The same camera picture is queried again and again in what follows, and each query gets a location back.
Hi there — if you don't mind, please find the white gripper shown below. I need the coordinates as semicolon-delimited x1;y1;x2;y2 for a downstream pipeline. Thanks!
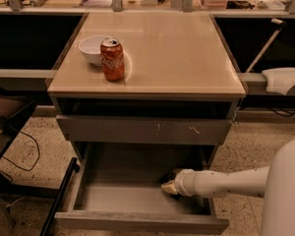
161;168;195;197

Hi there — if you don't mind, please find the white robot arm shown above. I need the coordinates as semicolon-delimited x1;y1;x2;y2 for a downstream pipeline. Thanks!
161;140;295;236

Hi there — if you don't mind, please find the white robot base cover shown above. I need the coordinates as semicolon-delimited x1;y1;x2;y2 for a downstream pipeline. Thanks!
262;67;295;95

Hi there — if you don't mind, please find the open grey middle drawer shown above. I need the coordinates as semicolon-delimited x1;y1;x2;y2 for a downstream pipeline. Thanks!
55;144;229;235

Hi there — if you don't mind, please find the grey drawer cabinet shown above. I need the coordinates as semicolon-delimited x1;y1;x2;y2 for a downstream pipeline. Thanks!
48;11;246;161

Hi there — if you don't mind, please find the closed grey top drawer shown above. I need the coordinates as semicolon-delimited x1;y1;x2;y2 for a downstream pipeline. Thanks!
56;115;231;146

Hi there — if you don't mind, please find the red coca-cola can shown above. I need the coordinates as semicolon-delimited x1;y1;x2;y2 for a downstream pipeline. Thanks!
100;37;125;82

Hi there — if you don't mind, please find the white ceramic bowl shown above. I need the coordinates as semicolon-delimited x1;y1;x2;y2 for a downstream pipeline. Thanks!
79;35;108;66

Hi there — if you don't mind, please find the black chair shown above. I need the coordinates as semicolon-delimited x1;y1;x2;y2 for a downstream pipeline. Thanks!
0;86;81;236

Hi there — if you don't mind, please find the black cable on floor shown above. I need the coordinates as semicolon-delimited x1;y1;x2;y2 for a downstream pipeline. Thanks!
1;125;41;173

